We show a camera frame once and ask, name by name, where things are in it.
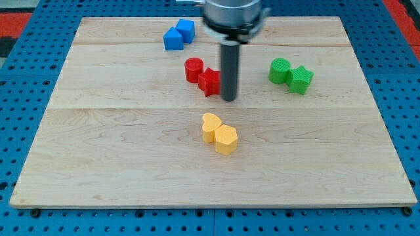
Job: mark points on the red cylinder block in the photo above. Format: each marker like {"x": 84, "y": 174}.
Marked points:
{"x": 193, "y": 68}

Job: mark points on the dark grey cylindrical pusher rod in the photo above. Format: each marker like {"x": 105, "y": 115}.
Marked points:
{"x": 229, "y": 71}

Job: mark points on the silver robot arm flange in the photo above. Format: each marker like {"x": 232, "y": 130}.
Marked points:
{"x": 232, "y": 22}

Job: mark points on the red star block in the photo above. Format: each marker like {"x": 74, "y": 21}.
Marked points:
{"x": 209, "y": 82}

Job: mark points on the green cylinder block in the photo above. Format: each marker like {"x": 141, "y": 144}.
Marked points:
{"x": 279, "y": 70}

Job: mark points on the light wooden board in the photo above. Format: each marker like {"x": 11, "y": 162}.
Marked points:
{"x": 122, "y": 129}

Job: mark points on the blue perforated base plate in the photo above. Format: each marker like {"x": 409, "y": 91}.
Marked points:
{"x": 32, "y": 67}

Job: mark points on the green star block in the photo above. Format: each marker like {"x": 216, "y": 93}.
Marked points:
{"x": 299, "y": 79}

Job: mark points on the yellow heart block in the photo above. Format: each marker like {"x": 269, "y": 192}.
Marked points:
{"x": 211, "y": 122}

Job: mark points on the yellow hexagon block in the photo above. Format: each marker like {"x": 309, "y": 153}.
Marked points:
{"x": 226, "y": 139}

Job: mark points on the blue pentagon house block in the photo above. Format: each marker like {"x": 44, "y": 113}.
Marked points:
{"x": 173, "y": 40}

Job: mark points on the blue cube block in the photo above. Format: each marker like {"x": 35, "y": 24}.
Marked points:
{"x": 187, "y": 29}

